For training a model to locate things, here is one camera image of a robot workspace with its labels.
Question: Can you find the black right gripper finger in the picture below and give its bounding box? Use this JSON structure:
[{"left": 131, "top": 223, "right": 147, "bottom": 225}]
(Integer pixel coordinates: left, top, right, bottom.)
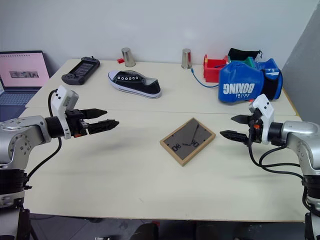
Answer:
[
  {"left": 219, "top": 130, "right": 250, "bottom": 144},
  {"left": 230, "top": 114, "right": 253, "bottom": 125}
]

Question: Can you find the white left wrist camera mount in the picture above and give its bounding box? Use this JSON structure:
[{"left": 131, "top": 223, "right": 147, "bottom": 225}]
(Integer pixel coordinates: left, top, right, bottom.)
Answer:
[{"left": 51, "top": 84, "right": 80, "bottom": 140}]

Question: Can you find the red plastic bin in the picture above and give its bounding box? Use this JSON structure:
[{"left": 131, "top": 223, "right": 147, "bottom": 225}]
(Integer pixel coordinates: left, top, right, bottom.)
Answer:
[{"left": 202, "top": 54, "right": 230, "bottom": 84}]

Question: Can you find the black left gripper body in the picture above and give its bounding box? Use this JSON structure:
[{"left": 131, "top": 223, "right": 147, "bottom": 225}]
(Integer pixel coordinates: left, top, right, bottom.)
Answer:
[{"left": 65, "top": 109, "right": 90, "bottom": 138}]

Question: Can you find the wooden picture frame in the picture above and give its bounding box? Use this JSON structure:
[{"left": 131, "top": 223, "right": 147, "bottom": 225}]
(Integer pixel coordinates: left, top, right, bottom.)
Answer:
[{"left": 159, "top": 117, "right": 217, "bottom": 168}]

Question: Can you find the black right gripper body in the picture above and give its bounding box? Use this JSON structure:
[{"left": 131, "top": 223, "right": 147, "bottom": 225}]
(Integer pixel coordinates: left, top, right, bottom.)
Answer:
[{"left": 247, "top": 109, "right": 263, "bottom": 146}]

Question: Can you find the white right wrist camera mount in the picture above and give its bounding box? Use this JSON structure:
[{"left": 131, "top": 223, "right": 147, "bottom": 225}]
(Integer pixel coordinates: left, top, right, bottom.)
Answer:
[{"left": 249, "top": 93, "right": 275, "bottom": 146}]

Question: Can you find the black and white sneaker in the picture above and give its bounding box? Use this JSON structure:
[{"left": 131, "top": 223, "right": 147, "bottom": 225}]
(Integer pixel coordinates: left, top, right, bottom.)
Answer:
[{"left": 107, "top": 70, "right": 162, "bottom": 100}]

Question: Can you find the silver metal cup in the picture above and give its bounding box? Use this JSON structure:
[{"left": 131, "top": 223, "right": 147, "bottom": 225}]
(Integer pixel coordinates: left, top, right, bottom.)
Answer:
[
  {"left": 121, "top": 47, "right": 137, "bottom": 68},
  {"left": 181, "top": 48, "right": 194, "bottom": 70}
]

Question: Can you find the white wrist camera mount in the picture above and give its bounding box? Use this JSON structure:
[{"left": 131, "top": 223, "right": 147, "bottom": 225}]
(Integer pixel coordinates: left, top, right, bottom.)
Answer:
[
  {"left": 51, "top": 84, "right": 80, "bottom": 140},
  {"left": 249, "top": 93, "right": 275, "bottom": 146}
]

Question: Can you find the green plastic bin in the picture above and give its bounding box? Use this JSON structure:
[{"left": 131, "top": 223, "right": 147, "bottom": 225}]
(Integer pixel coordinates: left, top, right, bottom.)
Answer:
[{"left": 223, "top": 55, "right": 257, "bottom": 69}]

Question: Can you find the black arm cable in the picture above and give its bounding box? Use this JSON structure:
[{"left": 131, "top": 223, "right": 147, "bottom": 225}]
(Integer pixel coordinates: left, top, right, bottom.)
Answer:
[
  {"left": 24, "top": 89, "right": 63, "bottom": 190},
  {"left": 246, "top": 129, "right": 305, "bottom": 181}
]

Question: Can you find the blue boxing glove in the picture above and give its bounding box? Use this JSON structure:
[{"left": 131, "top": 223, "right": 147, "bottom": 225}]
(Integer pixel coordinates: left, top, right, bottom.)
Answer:
[{"left": 217, "top": 58, "right": 284, "bottom": 104}]

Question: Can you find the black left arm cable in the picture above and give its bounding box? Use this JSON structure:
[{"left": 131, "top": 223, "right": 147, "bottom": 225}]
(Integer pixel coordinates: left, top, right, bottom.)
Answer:
[{"left": 24, "top": 89, "right": 63, "bottom": 190}]

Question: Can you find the black drawstring pouch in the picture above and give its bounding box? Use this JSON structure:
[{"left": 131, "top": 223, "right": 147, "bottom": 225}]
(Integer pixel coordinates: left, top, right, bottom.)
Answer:
[{"left": 227, "top": 47, "right": 263, "bottom": 62}]

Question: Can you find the laptop with pink screen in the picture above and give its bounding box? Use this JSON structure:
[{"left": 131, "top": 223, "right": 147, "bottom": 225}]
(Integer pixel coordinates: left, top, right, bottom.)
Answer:
[{"left": 0, "top": 50, "right": 51, "bottom": 124}]

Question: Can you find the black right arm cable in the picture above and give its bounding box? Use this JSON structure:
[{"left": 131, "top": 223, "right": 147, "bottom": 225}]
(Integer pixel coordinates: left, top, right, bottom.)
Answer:
[{"left": 246, "top": 129, "right": 305, "bottom": 181}]

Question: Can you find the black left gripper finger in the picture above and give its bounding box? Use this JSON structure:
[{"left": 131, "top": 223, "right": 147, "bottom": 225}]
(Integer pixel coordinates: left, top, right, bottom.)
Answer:
[
  {"left": 87, "top": 119, "right": 120, "bottom": 136},
  {"left": 83, "top": 108, "right": 109, "bottom": 120}
]

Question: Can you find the blue cable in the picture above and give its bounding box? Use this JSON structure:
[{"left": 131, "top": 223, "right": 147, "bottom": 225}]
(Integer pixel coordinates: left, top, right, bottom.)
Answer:
[{"left": 190, "top": 64, "right": 227, "bottom": 89}]

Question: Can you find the dark handheld game console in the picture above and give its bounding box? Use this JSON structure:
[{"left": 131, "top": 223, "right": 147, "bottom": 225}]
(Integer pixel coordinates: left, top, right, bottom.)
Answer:
[{"left": 61, "top": 56, "right": 101, "bottom": 86}]

